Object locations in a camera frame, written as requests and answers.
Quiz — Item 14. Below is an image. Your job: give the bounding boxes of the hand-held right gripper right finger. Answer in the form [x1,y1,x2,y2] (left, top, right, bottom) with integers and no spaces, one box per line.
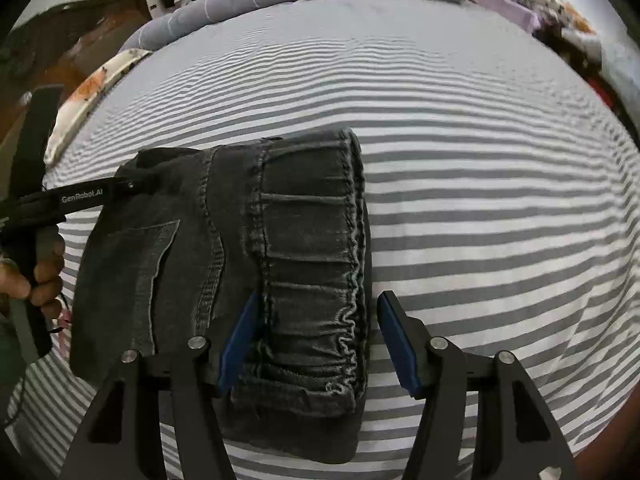
[376,290,578,480]

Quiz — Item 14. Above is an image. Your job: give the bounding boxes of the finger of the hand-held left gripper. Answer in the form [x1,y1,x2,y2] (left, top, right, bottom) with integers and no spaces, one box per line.
[105,170,166,200]

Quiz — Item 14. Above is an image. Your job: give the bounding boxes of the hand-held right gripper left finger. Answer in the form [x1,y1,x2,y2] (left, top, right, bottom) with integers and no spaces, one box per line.
[60,290,263,480]

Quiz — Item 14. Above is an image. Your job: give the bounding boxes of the dark grey pants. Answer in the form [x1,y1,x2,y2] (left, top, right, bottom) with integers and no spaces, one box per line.
[69,127,373,465]

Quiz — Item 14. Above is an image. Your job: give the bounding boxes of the person's left hand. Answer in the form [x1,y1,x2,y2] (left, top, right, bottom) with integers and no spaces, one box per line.
[0,232,66,321]

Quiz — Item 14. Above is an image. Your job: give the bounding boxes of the floral pillow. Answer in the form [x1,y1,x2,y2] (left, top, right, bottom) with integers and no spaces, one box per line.
[44,49,153,166]

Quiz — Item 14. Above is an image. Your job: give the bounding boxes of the carved wooden headboard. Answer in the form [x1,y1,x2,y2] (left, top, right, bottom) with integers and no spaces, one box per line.
[0,0,151,126]

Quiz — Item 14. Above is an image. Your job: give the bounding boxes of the grey white striped bed sheet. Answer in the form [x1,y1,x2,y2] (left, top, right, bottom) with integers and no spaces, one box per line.
[10,0,640,480]

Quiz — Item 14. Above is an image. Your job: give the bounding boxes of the purple cloth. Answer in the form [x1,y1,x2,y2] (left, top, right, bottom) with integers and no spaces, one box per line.
[467,0,543,32]

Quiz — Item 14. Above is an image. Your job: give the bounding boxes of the pile of clothes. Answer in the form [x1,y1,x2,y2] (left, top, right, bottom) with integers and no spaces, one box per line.
[487,0,640,128]

